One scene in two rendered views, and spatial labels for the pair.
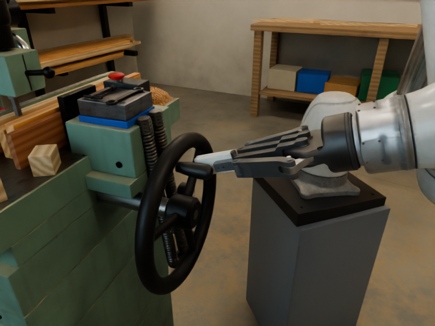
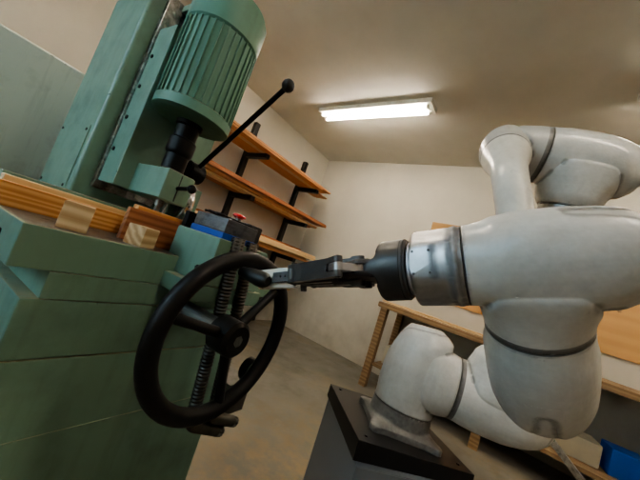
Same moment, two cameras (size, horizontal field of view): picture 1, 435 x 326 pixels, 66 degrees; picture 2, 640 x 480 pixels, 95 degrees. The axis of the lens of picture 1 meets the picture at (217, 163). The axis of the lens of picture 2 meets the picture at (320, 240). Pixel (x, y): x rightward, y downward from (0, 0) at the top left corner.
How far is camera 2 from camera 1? 0.25 m
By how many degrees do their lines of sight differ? 36
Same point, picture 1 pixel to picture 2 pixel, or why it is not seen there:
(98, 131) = (198, 234)
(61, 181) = (140, 255)
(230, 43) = (359, 314)
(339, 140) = (390, 250)
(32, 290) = (28, 336)
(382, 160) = (429, 272)
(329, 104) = (419, 330)
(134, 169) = not seen: hidden behind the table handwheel
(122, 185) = not seen: hidden behind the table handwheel
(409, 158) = (457, 270)
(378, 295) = not seen: outside the picture
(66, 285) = (65, 368)
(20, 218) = (80, 253)
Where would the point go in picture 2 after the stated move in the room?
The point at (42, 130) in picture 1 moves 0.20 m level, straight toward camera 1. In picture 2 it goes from (158, 223) to (130, 217)
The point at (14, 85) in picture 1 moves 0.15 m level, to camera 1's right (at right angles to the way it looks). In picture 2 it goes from (163, 189) to (223, 207)
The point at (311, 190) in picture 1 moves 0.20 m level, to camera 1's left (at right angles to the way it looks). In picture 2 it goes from (383, 424) to (306, 391)
